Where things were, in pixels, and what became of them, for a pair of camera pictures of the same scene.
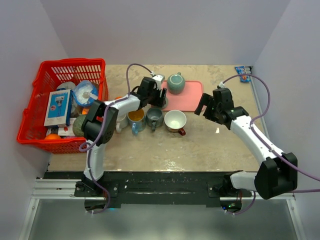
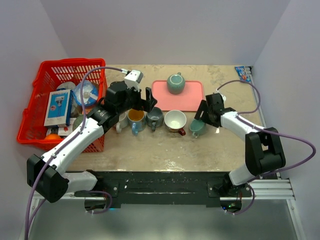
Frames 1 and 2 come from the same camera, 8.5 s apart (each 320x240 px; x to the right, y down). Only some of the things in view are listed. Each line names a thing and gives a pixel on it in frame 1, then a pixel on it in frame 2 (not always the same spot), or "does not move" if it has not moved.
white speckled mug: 122,122 does not move
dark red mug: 175,120 does not move
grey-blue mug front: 154,118 does not move
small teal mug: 165,105 -> 197,127
